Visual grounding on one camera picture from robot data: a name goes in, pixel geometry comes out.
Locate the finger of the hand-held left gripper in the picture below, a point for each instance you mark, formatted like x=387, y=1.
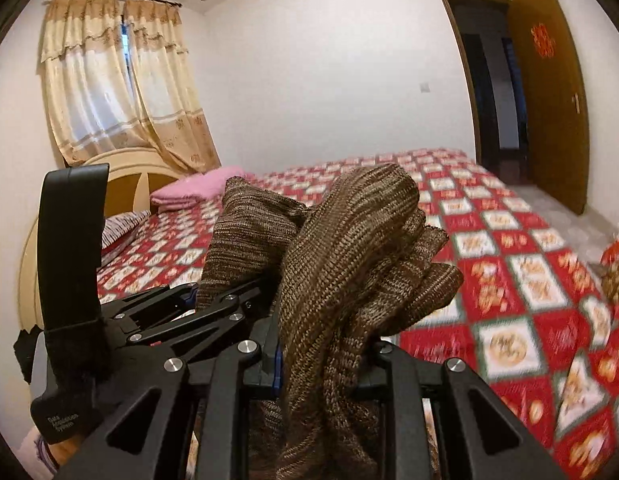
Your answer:
x=204, y=322
x=149, y=310

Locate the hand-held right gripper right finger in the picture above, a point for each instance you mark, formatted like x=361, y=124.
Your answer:
x=454, y=410

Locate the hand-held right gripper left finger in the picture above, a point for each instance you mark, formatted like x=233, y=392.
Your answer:
x=229, y=385

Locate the brown patterned bundle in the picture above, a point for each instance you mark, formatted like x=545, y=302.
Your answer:
x=618, y=280

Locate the dark wooden door frame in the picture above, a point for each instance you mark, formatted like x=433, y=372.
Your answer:
x=459, y=60

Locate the striped pillow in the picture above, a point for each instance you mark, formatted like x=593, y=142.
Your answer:
x=121, y=227

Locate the cream patterned curtain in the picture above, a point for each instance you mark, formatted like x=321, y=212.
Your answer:
x=104, y=90

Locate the red door decoration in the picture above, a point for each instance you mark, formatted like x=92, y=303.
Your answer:
x=541, y=40

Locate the red printed checkered blanket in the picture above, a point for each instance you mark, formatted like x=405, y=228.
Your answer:
x=514, y=270

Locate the brown knitted garment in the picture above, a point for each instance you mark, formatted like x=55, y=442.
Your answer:
x=349, y=260

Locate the cream wooden headboard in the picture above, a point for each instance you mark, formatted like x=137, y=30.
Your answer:
x=129, y=180

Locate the white wall switch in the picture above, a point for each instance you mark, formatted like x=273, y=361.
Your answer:
x=426, y=87

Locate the brown wooden door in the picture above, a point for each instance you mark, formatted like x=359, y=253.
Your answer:
x=549, y=120

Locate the pink folded cloth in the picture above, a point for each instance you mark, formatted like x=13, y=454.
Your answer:
x=199, y=187

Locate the red packet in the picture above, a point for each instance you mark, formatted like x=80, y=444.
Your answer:
x=617, y=250

